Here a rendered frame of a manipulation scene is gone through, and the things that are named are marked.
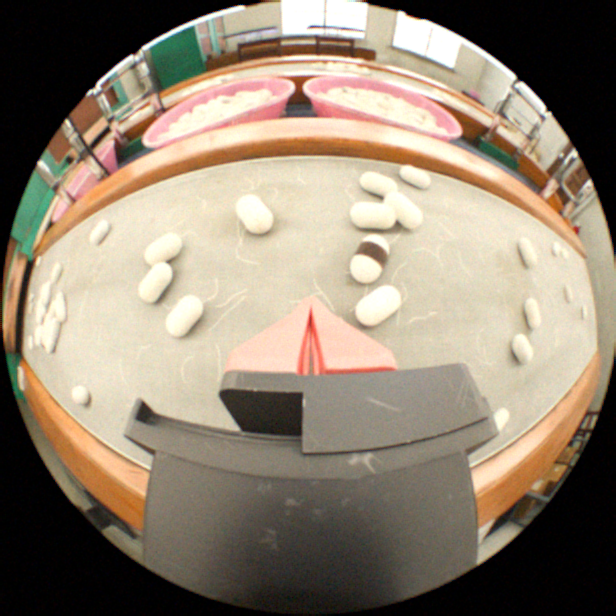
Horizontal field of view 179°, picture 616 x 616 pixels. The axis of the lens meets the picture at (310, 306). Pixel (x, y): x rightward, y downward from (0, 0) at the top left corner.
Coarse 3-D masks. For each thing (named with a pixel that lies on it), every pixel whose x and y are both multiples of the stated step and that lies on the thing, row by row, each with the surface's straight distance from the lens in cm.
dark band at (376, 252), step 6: (360, 246) 15; (366, 246) 14; (372, 246) 14; (378, 246) 14; (360, 252) 14; (366, 252) 14; (372, 252) 14; (378, 252) 14; (384, 252) 15; (372, 258) 14; (378, 258) 14; (384, 258) 14; (384, 264) 15
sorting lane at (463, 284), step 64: (192, 192) 24; (256, 192) 20; (320, 192) 19; (448, 192) 26; (64, 256) 47; (128, 256) 24; (192, 256) 18; (256, 256) 16; (320, 256) 16; (448, 256) 20; (512, 256) 28; (576, 256) 76; (128, 320) 21; (256, 320) 15; (384, 320) 15; (448, 320) 18; (512, 320) 24; (576, 320) 53; (64, 384) 37; (128, 384) 21; (192, 384) 16; (512, 384) 24; (128, 448) 24
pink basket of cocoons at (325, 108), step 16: (320, 80) 47; (336, 80) 50; (352, 80) 52; (368, 80) 53; (400, 96) 53; (416, 96) 53; (320, 112) 36; (336, 112) 32; (352, 112) 29; (368, 112) 29; (432, 112) 50; (416, 128) 30; (448, 128) 45
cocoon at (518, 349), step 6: (516, 336) 23; (522, 336) 23; (516, 342) 22; (522, 342) 22; (516, 348) 22; (522, 348) 22; (528, 348) 23; (516, 354) 23; (522, 354) 23; (528, 354) 23; (522, 360) 24; (528, 360) 24
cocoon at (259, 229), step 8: (240, 200) 17; (248, 200) 17; (256, 200) 17; (240, 208) 17; (248, 208) 16; (256, 208) 16; (264, 208) 16; (240, 216) 17; (248, 216) 16; (256, 216) 16; (264, 216) 16; (272, 216) 16; (248, 224) 16; (256, 224) 16; (264, 224) 16; (256, 232) 16; (264, 232) 16
